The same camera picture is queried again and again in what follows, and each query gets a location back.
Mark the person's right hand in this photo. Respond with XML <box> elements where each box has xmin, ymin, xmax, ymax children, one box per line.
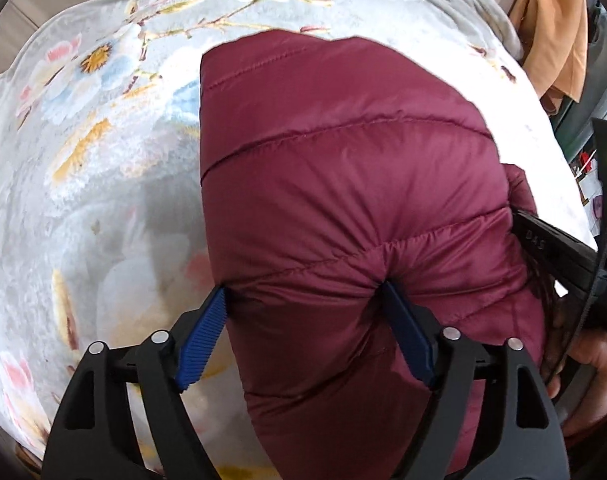
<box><xmin>541</xmin><ymin>305</ymin><xmax>607</xmax><ymax>436</ymax></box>

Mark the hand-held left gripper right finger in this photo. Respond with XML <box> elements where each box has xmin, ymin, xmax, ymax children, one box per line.
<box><xmin>381</xmin><ymin>280</ymin><xmax>569</xmax><ymax>480</ymax></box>

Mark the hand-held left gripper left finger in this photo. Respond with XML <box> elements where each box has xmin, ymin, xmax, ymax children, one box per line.
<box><xmin>42</xmin><ymin>285</ymin><xmax>228</xmax><ymax>480</ymax></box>

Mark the grey furniture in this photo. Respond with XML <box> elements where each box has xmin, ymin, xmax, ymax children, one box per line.
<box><xmin>553</xmin><ymin>0</ymin><xmax>607</xmax><ymax>161</ymax></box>

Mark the orange cloth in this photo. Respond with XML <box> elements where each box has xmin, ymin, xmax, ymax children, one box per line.
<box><xmin>508</xmin><ymin>0</ymin><xmax>589</xmax><ymax>113</ymax></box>

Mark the grey floral blanket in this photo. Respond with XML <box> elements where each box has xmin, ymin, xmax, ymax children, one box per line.
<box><xmin>0</xmin><ymin>0</ymin><xmax>599</xmax><ymax>480</ymax></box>

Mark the maroon puffer jacket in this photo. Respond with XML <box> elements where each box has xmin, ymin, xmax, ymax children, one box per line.
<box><xmin>200</xmin><ymin>30</ymin><xmax>557</xmax><ymax>480</ymax></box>

